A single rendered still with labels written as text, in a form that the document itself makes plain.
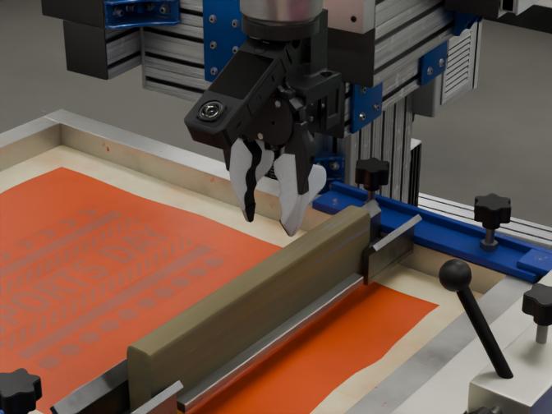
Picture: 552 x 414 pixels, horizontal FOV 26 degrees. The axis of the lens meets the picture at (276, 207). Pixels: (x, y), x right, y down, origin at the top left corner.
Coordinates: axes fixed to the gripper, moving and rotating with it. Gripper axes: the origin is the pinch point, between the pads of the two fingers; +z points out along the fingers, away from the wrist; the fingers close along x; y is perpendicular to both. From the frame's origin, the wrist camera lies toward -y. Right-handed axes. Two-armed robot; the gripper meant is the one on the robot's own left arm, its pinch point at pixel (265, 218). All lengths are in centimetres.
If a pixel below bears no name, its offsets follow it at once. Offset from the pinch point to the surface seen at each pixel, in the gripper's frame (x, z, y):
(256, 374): -0.7, 16.5, -2.4
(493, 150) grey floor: 100, 108, 258
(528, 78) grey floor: 121, 106, 327
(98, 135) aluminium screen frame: 49, 12, 26
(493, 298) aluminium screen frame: -15.5, 12.7, 19.9
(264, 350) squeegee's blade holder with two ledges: -2.1, 12.7, -3.0
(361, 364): -8.2, 16.4, 5.5
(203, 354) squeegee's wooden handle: -0.8, 9.8, -10.7
